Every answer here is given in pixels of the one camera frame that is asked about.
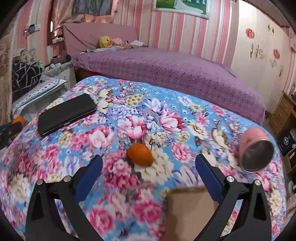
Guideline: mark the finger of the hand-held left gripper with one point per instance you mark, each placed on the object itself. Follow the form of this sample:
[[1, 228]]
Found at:
[[11, 128], [5, 141]]

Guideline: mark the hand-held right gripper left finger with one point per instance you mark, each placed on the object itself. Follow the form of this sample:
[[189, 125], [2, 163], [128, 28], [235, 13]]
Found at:
[[89, 178]]

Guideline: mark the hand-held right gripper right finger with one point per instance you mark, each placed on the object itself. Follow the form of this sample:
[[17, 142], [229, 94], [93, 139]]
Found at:
[[209, 178]]

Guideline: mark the brown tray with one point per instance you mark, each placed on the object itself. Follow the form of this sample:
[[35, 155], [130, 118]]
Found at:
[[189, 213]]

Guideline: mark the dotted cloth cover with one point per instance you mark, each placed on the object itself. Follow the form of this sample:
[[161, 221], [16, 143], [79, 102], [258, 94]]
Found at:
[[39, 90]]

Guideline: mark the black white patterned bag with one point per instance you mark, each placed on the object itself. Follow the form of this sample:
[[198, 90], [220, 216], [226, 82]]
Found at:
[[25, 76]]

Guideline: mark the pink metal cup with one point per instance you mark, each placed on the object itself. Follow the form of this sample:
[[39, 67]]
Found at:
[[249, 141]]

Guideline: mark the black flat case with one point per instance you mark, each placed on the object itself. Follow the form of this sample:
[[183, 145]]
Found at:
[[67, 114]]

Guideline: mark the floral blanket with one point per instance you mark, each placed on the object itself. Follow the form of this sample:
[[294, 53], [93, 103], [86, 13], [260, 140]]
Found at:
[[161, 139]]

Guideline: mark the black box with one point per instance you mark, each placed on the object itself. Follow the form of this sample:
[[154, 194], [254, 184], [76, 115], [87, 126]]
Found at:
[[286, 139]]

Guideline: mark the wooden desk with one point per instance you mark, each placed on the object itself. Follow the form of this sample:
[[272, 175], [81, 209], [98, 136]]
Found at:
[[281, 111]]

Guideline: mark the bed with purple sheet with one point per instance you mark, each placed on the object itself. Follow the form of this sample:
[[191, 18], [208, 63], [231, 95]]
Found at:
[[173, 74]]

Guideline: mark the white wardrobe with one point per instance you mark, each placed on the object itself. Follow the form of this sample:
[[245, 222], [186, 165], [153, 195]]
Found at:
[[254, 69]]

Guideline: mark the pink long curtain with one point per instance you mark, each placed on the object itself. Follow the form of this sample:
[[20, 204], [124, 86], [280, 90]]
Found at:
[[62, 18]]

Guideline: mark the pink covered headboard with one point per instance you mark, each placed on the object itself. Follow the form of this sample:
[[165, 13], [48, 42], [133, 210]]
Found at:
[[92, 34]]

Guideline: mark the yellow duck plush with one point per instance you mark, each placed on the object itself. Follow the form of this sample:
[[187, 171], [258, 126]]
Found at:
[[105, 42]]

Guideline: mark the pink plush toy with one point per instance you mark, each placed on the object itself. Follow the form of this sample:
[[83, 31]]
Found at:
[[118, 41]]

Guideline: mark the beige cloth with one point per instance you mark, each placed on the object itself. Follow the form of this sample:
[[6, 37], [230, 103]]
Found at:
[[137, 43]]

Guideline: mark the grey hanging cloth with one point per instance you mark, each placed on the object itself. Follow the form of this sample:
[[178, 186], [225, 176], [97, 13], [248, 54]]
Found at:
[[92, 7]]

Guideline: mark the wall socket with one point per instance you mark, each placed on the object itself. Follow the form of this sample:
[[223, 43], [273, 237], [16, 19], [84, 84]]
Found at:
[[32, 27]]

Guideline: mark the framed wall photo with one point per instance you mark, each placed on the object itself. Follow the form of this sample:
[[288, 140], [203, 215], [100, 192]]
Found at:
[[166, 4]]

